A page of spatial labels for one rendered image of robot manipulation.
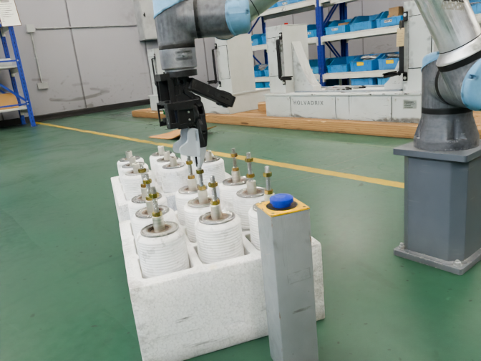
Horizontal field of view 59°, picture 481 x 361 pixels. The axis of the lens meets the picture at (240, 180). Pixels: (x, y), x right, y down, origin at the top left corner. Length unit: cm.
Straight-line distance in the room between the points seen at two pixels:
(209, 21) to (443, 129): 60
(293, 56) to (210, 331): 299
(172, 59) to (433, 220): 74
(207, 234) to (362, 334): 37
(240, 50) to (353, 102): 151
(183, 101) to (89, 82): 641
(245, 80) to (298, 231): 358
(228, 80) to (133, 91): 362
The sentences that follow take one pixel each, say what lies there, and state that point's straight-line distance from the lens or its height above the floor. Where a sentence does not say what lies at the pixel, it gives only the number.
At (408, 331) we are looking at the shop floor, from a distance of 97.
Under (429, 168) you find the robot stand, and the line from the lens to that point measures 114.
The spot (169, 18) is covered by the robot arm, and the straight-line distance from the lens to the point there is 90.
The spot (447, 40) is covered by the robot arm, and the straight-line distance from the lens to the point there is 99.
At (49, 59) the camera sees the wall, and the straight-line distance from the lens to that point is 715.
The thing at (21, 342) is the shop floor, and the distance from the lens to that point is 113.
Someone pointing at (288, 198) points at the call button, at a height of 33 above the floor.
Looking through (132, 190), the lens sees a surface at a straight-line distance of 135.
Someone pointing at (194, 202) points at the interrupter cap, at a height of 25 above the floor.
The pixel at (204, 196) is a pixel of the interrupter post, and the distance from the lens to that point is 97.
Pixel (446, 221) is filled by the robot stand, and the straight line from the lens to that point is 116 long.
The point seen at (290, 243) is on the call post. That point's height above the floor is 26.
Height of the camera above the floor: 55
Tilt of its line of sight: 16 degrees down
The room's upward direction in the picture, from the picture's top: 6 degrees counter-clockwise
